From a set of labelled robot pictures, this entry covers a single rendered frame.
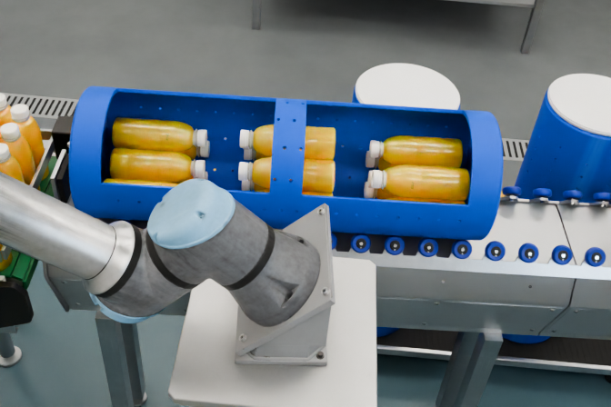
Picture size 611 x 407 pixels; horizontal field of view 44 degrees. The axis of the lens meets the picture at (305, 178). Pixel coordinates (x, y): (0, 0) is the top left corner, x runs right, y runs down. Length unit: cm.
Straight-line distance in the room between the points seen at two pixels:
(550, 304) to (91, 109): 111
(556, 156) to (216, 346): 119
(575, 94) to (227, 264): 132
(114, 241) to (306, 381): 37
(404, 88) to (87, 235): 115
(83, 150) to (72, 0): 308
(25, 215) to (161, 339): 170
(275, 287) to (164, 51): 303
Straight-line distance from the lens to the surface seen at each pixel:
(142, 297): 114
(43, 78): 394
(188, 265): 108
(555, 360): 264
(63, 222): 106
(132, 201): 157
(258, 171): 156
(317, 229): 121
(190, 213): 104
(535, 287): 180
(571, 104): 211
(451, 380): 238
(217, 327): 126
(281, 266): 111
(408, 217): 156
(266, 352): 120
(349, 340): 126
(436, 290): 175
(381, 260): 169
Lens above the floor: 216
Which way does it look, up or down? 42 degrees down
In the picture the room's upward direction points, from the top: 5 degrees clockwise
